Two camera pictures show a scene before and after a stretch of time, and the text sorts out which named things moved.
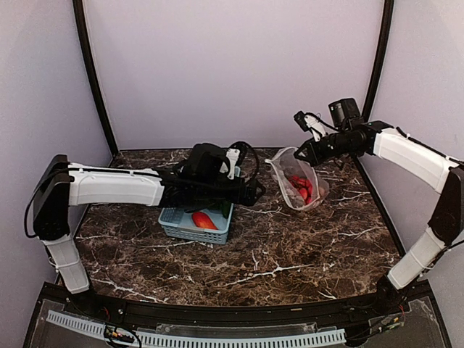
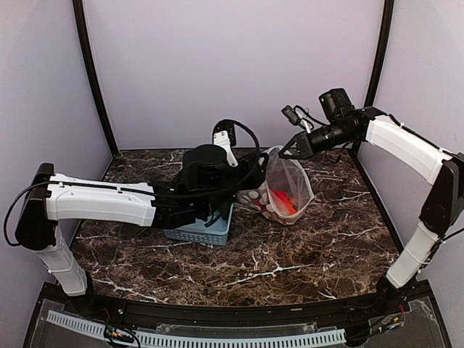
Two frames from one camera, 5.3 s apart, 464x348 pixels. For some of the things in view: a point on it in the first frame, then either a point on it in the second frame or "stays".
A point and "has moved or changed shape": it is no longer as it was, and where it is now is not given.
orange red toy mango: (202, 220) has moved or changed shape
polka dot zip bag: (297, 179) has moved or changed shape
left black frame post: (90, 53) stays
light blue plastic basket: (178, 225) stays
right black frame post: (385, 37) stays
